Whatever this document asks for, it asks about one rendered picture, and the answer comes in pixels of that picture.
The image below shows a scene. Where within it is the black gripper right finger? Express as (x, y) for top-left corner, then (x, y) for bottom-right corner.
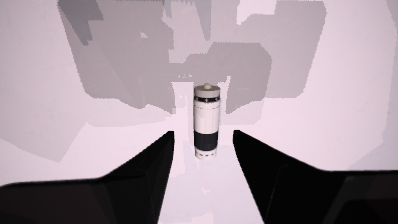
(232, 130), (398, 224)

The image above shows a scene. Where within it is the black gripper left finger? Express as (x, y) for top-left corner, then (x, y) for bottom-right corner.
(0, 131), (175, 224)

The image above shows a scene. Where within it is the white and black battery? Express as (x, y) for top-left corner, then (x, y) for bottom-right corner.
(193, 83), (220, 161)

